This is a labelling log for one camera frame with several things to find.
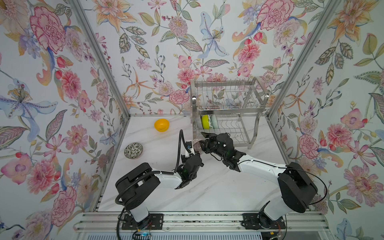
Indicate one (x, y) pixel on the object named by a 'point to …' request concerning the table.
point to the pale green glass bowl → (214, 121)
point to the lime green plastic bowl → (205, 121)
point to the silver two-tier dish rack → (234, 107)
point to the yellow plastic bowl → (161, 125)
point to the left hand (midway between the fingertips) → (195, 147)
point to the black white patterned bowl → (199, 122)
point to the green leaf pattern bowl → (212, 119)
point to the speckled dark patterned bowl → (133, 150)
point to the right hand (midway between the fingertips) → (197, 133)
